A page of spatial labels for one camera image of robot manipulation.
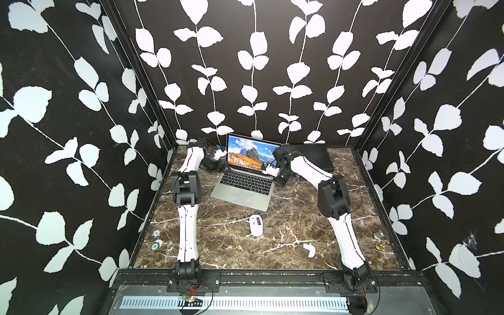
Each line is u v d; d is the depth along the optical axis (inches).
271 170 36.8
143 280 29.4
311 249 32.4
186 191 27.0
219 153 39.8
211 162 37.6
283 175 35.3
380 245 32.1
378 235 32.8
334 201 24.1
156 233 33.8
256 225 34.3
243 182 40.9
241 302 27.6
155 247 32.2
